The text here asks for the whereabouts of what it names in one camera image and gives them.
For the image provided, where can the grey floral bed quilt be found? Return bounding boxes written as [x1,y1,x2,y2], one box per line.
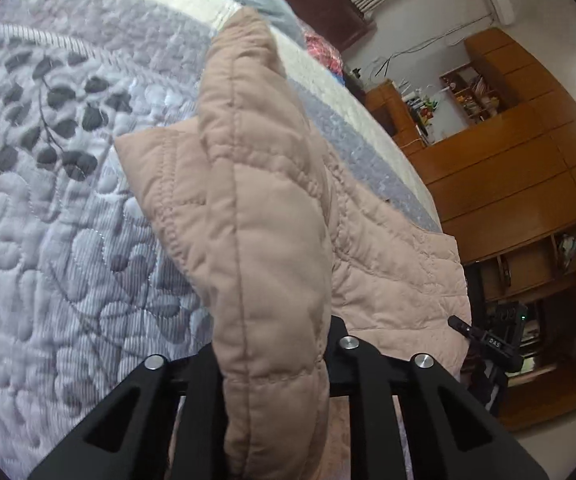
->
[0,0,443,480]

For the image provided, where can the wooden open bookshelf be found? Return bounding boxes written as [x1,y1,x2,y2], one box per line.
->
[462,210,576,431]

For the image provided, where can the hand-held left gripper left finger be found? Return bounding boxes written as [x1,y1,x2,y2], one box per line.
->
[27,345,229,480]

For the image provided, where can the dark nightstand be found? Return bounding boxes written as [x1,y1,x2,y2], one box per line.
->
[345,66,369,95]

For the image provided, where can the red patterned pillow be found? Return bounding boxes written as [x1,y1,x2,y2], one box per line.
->
[304,31,345,75]

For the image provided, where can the hanging wall cables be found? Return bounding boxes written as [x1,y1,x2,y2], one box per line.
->
[365,52,397,81]

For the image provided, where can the wooden wall shelf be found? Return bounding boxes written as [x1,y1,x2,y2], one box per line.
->
[440,62,511,123]

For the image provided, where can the dark wooden headboard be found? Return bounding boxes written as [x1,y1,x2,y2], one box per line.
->
[245,0,376,56]

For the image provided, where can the beige quilted coat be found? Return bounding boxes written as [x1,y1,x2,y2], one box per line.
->
[113,7,473,480]

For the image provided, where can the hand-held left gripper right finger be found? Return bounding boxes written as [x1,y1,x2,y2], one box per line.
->
[325,315,551,480]

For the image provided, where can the curved wooden wardrobe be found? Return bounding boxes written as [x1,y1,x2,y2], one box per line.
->
[408,27,576,266]

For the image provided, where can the wooden desk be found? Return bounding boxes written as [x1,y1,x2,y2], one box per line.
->
[363,80,429,150]

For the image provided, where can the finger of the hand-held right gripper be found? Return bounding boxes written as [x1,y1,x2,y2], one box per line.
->
[448,315,488,345]

